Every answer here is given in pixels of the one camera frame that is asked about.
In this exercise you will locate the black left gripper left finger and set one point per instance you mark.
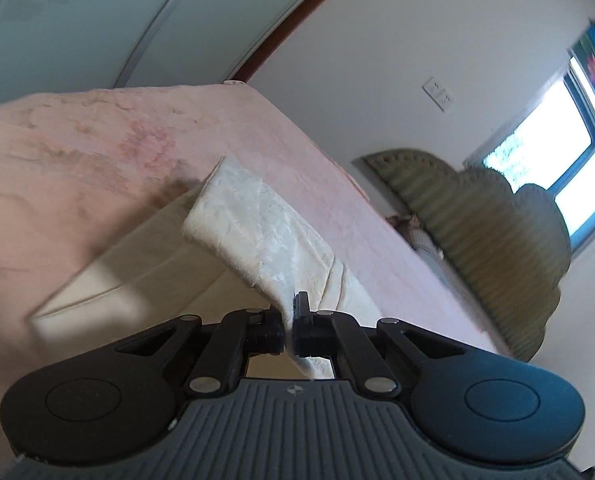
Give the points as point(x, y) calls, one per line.
point(119, 399)

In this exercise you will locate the frosted sliding wardrobe door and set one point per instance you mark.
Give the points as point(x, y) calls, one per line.
point(77, 45)

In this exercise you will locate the blue framed window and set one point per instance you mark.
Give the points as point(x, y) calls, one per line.
point(552, 143)

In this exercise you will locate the cream white fleece pants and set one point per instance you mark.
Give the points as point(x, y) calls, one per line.
point(230, 243)

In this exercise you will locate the olive striped padded headboard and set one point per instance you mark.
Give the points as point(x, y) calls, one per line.
point(510, 248)

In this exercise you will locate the white wall socket plate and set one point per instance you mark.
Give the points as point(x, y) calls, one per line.
point(438, 94)

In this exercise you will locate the pink floral bed blanket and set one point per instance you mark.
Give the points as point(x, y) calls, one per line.
point(79, 171)

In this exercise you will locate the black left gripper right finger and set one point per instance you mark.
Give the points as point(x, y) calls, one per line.
point(472, 403)

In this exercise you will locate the brown wooden door frame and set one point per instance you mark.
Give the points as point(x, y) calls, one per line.
point(278, 33)

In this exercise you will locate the striped pillow at headboard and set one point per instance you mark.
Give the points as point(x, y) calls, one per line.
point(410, 227)

